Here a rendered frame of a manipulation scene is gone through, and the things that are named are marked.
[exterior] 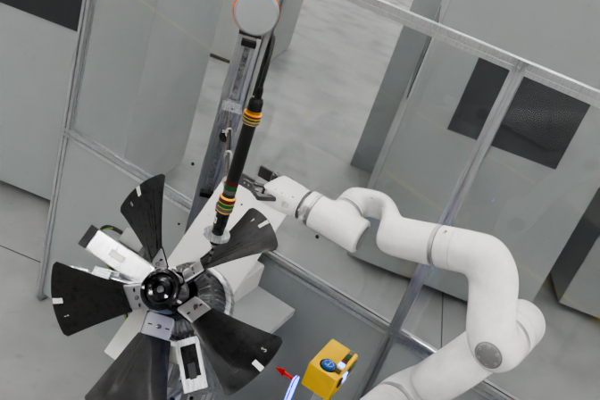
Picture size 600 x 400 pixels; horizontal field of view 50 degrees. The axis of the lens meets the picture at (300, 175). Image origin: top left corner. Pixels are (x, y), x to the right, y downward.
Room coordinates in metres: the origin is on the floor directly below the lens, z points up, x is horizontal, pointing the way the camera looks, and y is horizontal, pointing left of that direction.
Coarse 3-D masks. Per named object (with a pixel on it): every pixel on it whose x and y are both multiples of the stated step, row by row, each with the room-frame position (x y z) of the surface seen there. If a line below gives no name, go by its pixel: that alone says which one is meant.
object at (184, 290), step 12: (156, 276) 1.46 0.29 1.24; (168, 276) 1.46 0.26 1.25; (180, 276) 1.50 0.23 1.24; (144, 288) 1.43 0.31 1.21; (156, 288) 1.43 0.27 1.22; (168, 288) 1.43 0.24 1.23; (180, 288) 1.43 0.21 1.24; (192, 288) 1.52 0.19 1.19; (144, 300) 1.41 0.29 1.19; (156, 300) 1.41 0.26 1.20; (168, 300) 1.41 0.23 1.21; (180, 300) 1.43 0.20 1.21; (156, 312) 1.47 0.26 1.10; (168, 312) 1.42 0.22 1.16
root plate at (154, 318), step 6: (150, 312) 1.41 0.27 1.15; (150, 318) 1.41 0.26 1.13; (156, 318) 1.42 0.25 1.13; (162, 318) 1.43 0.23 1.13; (168, 318) 1.44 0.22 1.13; (144, 324) 1.39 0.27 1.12; (156, 324) 1.41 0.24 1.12; (162, 324) 1.42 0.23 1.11; (168, 324) 1.43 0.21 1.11; (144, 330) 1.38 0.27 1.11; (150, 330) 1.39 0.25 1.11; (156, 330) 1.40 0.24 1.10; (162, 330) 1.41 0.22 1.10; (168, 330) 1.42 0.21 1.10; (156, 336) 1.40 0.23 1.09; (162, 336) 1.41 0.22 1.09; (168, 336) 1.42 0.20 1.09
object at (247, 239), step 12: (252, 216) 1.67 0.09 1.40; (264, 216) 1.65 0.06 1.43; (240, 228) 1.64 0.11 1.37; (252, 228) 1.61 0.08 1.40; (264, 228) 1.60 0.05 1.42; (240, 240) 1.57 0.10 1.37; (252, 240) 1.56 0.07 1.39; (264, 240) 1.55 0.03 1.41; (276, 240) 1.55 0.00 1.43; (216, 252) 1.56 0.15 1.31; (228, 252) 1.53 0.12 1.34; (240, 252) 1.52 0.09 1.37; (252, 252) 1.51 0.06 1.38; (204, 264) 1.51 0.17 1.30; (216, 264) 1.49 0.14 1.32
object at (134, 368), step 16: (144, 336) 1.37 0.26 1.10; (128, 352) 1.33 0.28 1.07; (144, 352) 1.35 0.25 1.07; (160, 352) 1.37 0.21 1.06; (112, 368) 1.29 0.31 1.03; (128, 368) 1.30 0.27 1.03; (144, 368) 1.32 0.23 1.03; (160, 368) 1.35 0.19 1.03; (96, 384) 1.26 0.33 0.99; (112, 384) 1.27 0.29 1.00; (128, 384) 1.28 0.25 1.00; (144, 384) 1.30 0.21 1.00; (160, 384) 1.33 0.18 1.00
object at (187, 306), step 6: (192, 300) 1.47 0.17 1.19; (198, 300) 1.48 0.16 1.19; (180, 306) 1.43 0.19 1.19; (186, 306) 1.44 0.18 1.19; (192, 306) 1.45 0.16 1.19; (198, 306) 1.46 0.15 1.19; (204, 306) 1.47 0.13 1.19; (180, 312) 1.41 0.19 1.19; (186, 312) 1.42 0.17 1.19; (192, 312) 1.43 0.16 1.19; (198, 312) 1.44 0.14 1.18; (204, 312) 1.45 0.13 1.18; (192, 318) 1.41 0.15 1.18
